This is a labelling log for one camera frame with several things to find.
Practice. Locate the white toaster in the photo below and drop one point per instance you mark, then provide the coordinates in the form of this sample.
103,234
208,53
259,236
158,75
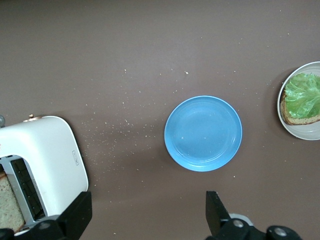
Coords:
50,150

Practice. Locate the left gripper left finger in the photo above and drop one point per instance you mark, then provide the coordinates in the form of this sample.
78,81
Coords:
75,217

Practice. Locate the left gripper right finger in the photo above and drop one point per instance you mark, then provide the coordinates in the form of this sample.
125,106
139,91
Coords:
217,222

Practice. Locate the brown bread slice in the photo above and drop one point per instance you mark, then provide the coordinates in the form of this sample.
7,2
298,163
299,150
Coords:
300,121
10,200

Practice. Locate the beige plate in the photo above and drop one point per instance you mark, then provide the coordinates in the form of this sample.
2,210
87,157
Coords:
305,132

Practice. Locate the green lettuce leaf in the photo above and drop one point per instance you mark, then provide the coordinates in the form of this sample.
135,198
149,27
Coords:
305,97

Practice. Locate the blue plate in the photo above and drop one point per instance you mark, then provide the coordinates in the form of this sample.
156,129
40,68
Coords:
203,133

